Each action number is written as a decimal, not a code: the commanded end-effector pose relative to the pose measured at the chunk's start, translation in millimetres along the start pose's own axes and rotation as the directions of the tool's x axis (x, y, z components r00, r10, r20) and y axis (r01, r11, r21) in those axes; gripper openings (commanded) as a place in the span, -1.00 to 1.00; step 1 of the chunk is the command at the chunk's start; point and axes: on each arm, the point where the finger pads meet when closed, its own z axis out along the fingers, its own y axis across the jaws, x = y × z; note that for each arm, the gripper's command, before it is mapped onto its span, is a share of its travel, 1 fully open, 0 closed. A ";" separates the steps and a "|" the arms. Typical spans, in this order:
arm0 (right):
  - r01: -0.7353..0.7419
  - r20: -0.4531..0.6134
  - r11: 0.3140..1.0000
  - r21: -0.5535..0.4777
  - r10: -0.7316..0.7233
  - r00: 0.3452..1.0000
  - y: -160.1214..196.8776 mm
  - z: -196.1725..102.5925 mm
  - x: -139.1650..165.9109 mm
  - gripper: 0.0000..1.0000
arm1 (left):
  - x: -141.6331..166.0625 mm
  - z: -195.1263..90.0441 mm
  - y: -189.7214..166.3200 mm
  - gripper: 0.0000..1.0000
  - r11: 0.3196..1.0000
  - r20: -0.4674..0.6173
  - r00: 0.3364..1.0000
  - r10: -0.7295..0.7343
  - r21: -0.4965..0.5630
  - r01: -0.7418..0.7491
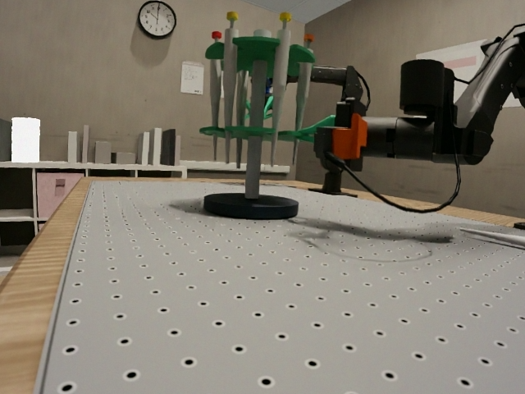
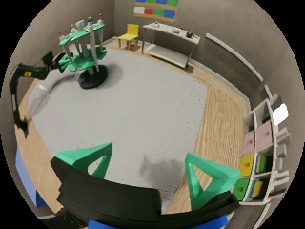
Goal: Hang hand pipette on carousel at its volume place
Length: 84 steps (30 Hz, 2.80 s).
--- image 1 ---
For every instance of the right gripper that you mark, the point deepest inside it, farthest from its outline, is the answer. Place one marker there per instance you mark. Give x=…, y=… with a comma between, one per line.
x=268, y=103

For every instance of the grey pipette with blue button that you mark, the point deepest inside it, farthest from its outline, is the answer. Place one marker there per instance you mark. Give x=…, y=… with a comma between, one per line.
x=241, y=101

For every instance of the grey pipette with red button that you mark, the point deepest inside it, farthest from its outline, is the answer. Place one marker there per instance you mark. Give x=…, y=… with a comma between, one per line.
x=215, y=90

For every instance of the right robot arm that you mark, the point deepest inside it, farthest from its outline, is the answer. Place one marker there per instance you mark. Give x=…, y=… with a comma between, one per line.
x=335, y=76

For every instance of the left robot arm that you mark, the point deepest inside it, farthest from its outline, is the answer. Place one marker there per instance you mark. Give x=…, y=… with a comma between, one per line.
x=427, y=89

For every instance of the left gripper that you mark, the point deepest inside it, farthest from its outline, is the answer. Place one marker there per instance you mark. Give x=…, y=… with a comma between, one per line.
x=369, y=132

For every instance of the grey pipette with yellow button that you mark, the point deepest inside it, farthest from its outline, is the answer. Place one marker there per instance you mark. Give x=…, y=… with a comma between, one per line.
x=279, y=78
x=229, y=75
x=517, y=240

